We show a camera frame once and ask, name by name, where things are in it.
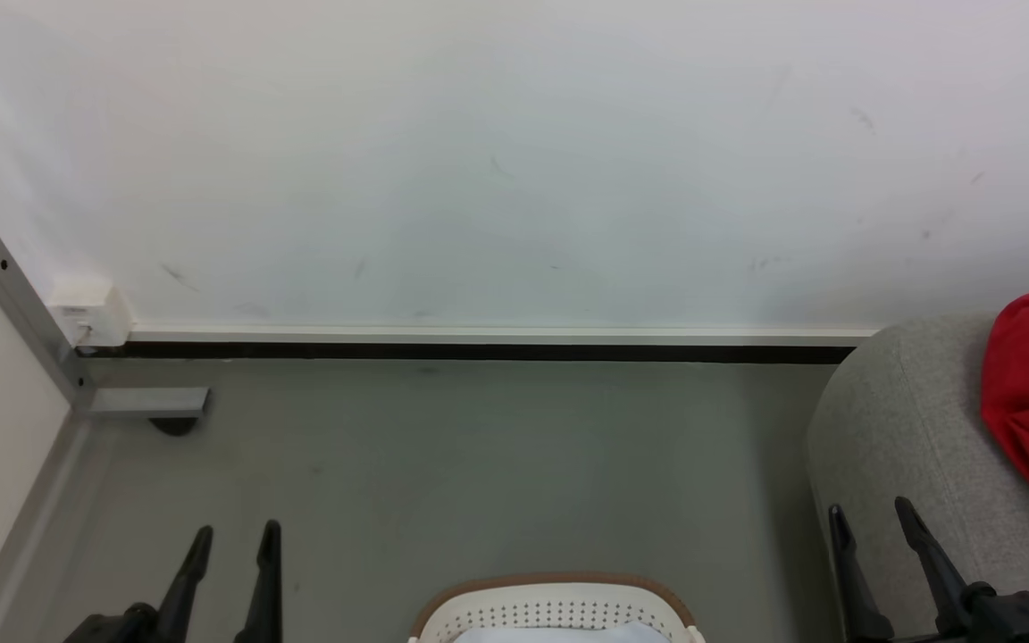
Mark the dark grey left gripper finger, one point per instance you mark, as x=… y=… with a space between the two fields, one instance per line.
x=268 y=589
x=186 y=589

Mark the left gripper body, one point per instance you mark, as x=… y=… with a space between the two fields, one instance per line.
x=117 y=627

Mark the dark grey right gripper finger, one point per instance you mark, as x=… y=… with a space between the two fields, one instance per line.
x=936 y=567
x=858 y=598

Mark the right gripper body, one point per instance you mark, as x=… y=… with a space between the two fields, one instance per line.
x=1019 y=621

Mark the grey fabric sofa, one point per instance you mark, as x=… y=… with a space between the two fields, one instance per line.
x=907 y=420

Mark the white cloth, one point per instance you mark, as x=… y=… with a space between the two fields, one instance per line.
x=559 y=635

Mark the black partition foot pad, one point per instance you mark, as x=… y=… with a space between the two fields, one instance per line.
x=175 y=427

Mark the white laundry basket brown rim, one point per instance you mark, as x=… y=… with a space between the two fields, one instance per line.
x=559 y=612

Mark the black baseboard strip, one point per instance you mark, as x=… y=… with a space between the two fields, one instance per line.
x=497 y=354

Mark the white wall junction box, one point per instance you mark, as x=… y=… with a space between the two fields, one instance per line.
x=93 y=313

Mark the grey metal partition frame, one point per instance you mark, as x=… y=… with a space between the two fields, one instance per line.
x=23 y=313

